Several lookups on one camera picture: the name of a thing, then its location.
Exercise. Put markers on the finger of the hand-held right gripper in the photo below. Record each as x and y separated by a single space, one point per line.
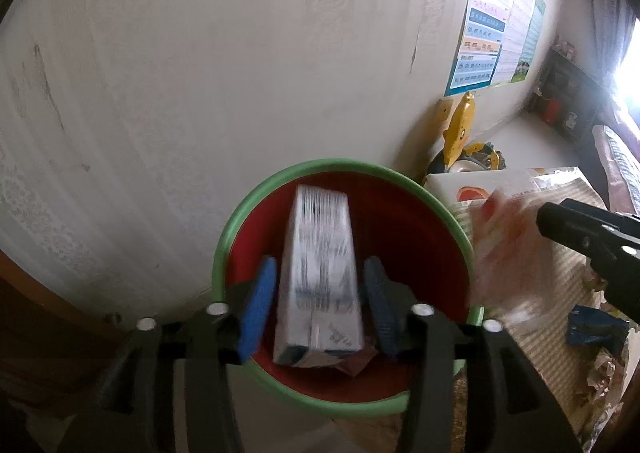
590 233

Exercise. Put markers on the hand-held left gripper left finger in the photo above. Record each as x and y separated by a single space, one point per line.
257 305

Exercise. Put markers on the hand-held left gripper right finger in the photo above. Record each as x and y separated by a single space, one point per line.
381 305

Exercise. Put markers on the green rimmed red bin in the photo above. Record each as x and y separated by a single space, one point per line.
425 253

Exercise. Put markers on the white printed carton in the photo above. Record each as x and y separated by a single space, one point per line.
320 273

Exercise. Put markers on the clear plastic wrapper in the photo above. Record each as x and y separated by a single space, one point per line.
510 263

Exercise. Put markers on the blue snack wrapper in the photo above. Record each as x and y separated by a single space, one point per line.
595 330

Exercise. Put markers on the small brown wrapper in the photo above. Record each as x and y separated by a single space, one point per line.
356 362

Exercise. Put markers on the pink grey blanket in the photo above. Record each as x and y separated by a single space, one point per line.
622 158

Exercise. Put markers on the white cardboard box orange print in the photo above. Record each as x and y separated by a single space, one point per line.
480 185

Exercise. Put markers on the striped beige tablecloth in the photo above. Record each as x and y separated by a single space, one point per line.
555 348

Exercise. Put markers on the red container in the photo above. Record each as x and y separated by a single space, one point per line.
553 111

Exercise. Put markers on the crumpled grey paper ball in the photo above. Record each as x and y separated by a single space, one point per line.
606 373

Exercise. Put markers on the dark shelf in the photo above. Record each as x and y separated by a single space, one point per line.
570 93

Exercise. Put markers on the yellow toy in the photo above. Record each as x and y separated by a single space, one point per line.
462 138

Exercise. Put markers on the curtain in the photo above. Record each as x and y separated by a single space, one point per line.
607 8

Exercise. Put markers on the wall poster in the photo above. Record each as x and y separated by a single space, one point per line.
495 28

